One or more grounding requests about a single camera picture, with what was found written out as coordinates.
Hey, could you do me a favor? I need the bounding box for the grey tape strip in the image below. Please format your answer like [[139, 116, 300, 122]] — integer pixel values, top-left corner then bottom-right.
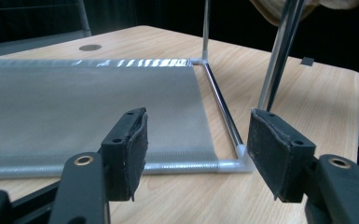
[[300, 56, 315, 67]]

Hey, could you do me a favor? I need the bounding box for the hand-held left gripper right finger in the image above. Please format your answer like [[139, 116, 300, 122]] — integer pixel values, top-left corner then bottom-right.
[[247, 107, 316, 203]]

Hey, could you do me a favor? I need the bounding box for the metal wire shelf rack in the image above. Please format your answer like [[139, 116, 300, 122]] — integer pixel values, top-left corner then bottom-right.
[[0, 0, 307, 181]]

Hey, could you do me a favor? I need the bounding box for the grey round table cap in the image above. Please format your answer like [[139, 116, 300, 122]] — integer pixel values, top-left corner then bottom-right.
[[78, 44, 103, 52]]

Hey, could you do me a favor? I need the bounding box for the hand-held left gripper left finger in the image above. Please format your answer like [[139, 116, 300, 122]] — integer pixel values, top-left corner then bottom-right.
[[101, 107, 149, 202]]

